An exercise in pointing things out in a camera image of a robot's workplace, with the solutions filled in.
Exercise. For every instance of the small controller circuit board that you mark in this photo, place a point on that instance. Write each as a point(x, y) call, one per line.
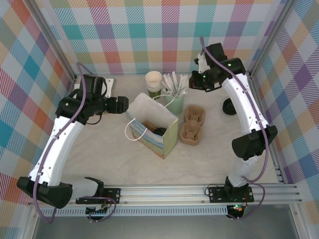
point(236, 207)
point(96, 210)

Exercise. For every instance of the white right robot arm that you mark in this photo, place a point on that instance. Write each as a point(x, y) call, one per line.
point(244, 104)

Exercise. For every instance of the cardboard cup carrier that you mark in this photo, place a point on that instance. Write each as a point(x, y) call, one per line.
point(148, 125)
point(193, 124)

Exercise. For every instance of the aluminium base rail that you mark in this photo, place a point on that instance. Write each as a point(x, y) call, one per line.
point(162, 194)

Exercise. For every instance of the mint green stirrer holder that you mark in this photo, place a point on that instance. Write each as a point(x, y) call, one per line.
point(175, 107)

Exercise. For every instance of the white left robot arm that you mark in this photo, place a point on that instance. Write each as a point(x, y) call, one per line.
point(59, 147)

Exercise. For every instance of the black plastic cup lid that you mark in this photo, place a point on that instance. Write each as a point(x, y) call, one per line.
point(160, 131)

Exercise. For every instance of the landscape print paper gift bag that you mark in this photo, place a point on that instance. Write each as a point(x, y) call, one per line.
point(170, 139)

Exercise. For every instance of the aluminium side rail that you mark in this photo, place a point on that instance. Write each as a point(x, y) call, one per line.
point(277, 171)

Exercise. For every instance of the stack of green paper cups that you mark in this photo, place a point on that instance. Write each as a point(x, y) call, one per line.
point(153, 79)

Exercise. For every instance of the aluminium frame post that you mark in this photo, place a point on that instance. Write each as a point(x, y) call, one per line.
point(271, 37)
point(53, 42)

